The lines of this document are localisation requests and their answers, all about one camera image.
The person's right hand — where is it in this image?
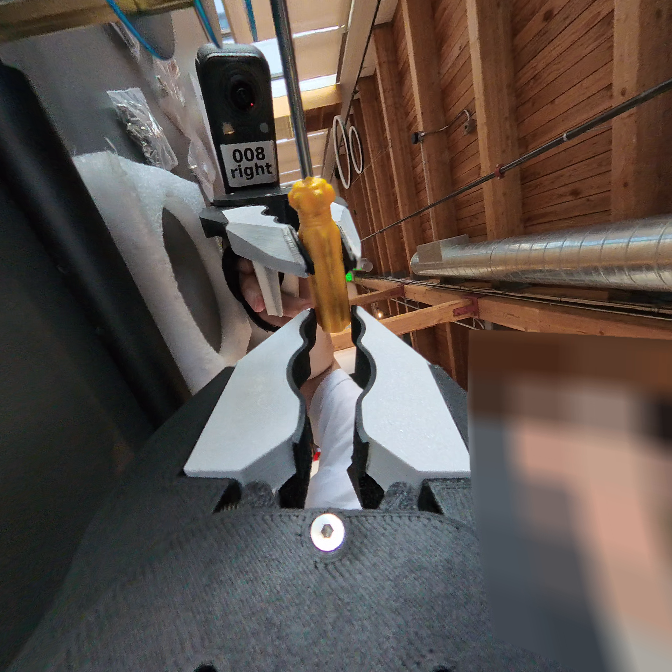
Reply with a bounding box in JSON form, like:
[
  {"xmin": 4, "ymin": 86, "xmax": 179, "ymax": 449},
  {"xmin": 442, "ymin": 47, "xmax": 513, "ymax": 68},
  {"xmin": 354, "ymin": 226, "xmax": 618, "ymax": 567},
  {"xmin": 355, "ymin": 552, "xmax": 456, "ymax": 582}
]
[{"xmin": 236, "ymin": 258, "xmax": 317, "ymax": 323}]

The bag of silver screws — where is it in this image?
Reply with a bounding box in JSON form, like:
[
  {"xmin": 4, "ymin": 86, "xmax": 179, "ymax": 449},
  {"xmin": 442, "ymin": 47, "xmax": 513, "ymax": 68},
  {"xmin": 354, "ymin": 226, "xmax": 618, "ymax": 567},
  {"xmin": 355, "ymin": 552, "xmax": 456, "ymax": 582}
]
[{"xmin": 105, "ymin": 88, "xmax": 179, "ymax": 170}]

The yellow handled screwdriver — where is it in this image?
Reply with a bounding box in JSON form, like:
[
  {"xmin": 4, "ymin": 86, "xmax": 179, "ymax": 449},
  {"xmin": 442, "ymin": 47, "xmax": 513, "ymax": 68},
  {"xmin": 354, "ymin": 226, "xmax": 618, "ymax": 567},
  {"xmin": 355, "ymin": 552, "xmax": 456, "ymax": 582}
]
[{"xmin": 270, "ymin": 0, "xmax": 351, "ymax": 334}]

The silver ventilation duct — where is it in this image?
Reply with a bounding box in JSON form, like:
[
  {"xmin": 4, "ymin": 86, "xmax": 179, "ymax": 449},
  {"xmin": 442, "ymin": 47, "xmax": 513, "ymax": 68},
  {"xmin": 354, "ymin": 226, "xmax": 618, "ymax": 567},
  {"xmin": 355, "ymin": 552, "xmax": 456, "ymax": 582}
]
[{"xmin": 409, "ymin": 212, "xmax": 672, "ymax": 295}]

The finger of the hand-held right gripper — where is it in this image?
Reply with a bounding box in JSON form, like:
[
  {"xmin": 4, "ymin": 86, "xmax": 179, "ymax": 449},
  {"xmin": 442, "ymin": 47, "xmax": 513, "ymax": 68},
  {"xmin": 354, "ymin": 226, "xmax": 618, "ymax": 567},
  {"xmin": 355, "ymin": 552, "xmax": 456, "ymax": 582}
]
[
  {"xmin": 223, "ymin": 206, "xmax": 316, "ymax": 278},
  {"xmin": 332, "ymin": 197, "xmax": 364, "ymax": 268}
]

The clear screw bag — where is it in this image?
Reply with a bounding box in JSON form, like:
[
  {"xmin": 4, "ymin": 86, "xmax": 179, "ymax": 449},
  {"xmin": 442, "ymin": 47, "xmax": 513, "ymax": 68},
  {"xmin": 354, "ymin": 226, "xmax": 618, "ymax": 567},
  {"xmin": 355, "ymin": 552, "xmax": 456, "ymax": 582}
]
[
  {"xmin": 152, "ymin": 55, "xmax": 184, "ymax": 98},
  {"xmin": 186, "ymin": 79, "xmax": 218, "ymax": 195}
]

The black ceiling pipe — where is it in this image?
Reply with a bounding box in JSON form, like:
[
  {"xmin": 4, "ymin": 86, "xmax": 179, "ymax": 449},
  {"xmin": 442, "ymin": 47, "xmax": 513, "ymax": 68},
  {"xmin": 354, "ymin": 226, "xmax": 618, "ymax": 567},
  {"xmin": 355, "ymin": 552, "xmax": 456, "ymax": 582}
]
[{"xmin": 362, "ymin": 79, "xmax": 672, "ymax": 242}]

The person's right forearm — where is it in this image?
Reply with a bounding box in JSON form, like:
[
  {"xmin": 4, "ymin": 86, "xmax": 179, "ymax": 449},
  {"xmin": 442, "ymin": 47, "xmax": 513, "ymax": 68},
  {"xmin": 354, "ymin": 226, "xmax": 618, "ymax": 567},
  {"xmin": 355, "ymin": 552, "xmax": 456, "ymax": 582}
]
[{"xmin": 310, "ymin": 328, "xmax": 337, "ymax": 389}]

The white foam block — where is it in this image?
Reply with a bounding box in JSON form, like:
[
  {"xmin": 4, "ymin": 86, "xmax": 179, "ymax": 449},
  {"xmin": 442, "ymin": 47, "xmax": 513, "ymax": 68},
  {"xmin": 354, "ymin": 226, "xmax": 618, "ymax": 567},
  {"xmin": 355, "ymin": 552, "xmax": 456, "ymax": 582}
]
[{"xmin": 73, "ymin": 152, "xmax": 253, "ymax": 394}]

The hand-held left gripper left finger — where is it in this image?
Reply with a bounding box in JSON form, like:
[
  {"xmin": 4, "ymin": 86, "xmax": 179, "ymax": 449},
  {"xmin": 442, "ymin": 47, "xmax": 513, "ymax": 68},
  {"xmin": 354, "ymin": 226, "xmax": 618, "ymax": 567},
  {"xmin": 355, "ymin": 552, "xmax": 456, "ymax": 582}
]
[{"xmin": 184, "ymin": 309, "xmax": 317, "ymax": 509}]

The blue cable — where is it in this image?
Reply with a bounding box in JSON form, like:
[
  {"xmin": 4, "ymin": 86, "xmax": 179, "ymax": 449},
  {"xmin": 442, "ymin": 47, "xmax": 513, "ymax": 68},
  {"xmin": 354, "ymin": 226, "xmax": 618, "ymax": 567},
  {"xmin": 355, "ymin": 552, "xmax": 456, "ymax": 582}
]
[
  {"xmin": 194, "ymin": 0, "xmax": 224, "ymax": 48},
  {"xmin": 105, "ymin": 0, "xmax": 165, "ymax": 60}
]

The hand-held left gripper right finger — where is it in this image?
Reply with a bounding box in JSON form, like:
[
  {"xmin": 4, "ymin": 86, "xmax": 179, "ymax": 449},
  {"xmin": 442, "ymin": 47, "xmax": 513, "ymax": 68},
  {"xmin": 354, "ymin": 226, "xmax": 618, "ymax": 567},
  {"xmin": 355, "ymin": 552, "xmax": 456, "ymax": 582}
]
[{"xmin": 348, "ymin": 306, "xmax": 471, "ymax": 509}]

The person's white shirt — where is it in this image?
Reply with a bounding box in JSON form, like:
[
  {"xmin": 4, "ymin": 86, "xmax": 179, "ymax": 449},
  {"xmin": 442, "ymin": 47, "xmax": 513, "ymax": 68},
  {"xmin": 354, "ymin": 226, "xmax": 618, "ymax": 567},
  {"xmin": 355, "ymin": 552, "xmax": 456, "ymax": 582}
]
[{"xmin": 307, "ymin": 367, "xmax": 364, "ymax": 510}]

